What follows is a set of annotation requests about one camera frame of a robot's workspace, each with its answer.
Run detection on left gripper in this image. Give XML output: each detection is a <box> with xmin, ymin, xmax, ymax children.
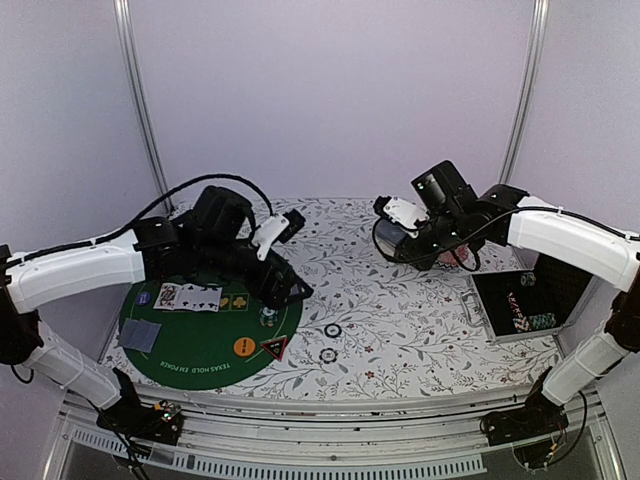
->
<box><xmin>195</xmin><ymin>237</ymin><xmax>314</xmax><ymax>310</ymax></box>

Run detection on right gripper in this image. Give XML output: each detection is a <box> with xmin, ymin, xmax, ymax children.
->
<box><xmin>394</xmin><ymin>212</ymin><xmax>468</xmax><ymax>272</ymax></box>

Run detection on green white chip stack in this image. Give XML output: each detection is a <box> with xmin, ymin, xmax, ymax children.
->
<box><xmin>259</xmin><ymin>307</ymin><xmax>278</xmax><ymax>328</ymax></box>

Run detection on black white poker chip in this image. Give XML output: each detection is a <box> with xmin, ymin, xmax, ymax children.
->
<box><xmin>324</xmin><ymin>323</ymin><xmax>342</xmax><ymax>338</ymax></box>

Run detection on black red triangular chip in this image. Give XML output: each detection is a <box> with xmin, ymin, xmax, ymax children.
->
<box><xmin>260</xmin><ymin>336</ymin><xmax>288</xmax><ymax>361</ymax></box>

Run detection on orange big blind button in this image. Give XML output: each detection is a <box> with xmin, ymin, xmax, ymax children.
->
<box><xmin>233</xmin><ymin>337</ymin><xmax>256</xmax><ymax>358</ymax></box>

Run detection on face-up club card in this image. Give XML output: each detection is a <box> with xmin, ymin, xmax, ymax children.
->
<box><xmin>194</xmin><ymin>285</ymin><xmax>223</xmax><ymax>312</ymax></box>
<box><xmin>175</xmin><ymin>284</ymin><xmax>205</xmax><ymax>311</ymax></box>

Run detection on queen of hearts card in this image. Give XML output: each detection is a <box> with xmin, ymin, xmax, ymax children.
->
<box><xmin>153</xmin><ymin>283</ymin><xmax>182</xmax><ymax>311</ymax></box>

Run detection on purple small blind button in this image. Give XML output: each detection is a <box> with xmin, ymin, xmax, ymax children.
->
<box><xmin>135</xmin><ymin>292</ymin><xmax>152</xmax><ymax>306</ymax></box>

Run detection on dealt blue card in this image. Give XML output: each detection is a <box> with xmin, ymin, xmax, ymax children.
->
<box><xmin>130</xmin><ymin>320</ymin><xmax>162</xmax><ymax>353</ymax></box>
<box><xmin>119</xmin><ymin>318</ymin><xmax>146</xmax><ymax>350</ymax></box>

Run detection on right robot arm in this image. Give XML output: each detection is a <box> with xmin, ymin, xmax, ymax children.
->
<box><xmin>376</xmin><ymin>161</ymin><xmax>639</xmax><ymax>445</ymax></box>

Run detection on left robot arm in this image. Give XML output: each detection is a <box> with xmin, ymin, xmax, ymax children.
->
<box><xmin>1</xmin><ymin>186</ymin><xmax>313</xmax><ymax>445</ymax></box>

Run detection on red patterned bowl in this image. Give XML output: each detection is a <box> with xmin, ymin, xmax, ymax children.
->
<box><xmin>436</xmin><ymin>246</ymin><xmax>475</xmax><ymax>269</ymax></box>

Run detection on green poker mat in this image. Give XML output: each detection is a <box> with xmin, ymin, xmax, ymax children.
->
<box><xmin>110</xmin><ymin>276</ymin><xmax>303</xmax><ymax>391</ymax></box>

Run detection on poker chips in case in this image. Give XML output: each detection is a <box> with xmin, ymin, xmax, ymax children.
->
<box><xmin>506</xmin><ymin>272</ymin><xmax>558</xmax><ymax>333</ymax></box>

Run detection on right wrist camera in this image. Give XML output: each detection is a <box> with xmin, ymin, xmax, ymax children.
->
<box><xmin>374</xmin><ymin>196</ymin><xmax>429</xmax><ymax>238</ymax></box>

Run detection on front aluminium rail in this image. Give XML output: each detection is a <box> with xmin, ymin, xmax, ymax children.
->
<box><xmin>42</xmin><ymin>384</ymin><xmax>624</xmax><ymax>480</ymax></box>

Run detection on right aluminium frame post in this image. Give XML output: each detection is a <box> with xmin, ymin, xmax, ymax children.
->
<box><xmin>498</xmin><ymin>0</ymin><xmax>550</xmax><ymax>184</ymax></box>

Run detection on aluminium frame post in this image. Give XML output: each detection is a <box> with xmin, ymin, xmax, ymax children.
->
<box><xmin>113</xmin><ymin>0</ymin><xmax>169</xmax><ymax>195</ymax></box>
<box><xmin>498</xmin><ymin>0</ymin><xmax>550</xmax><ymax>184</ymax></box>

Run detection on left aluminium frame post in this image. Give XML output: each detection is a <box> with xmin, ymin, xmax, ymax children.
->
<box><xmin>113</xmin><ymin>0</ymin><xmax>169</xmax><ymax>195</ymax></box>

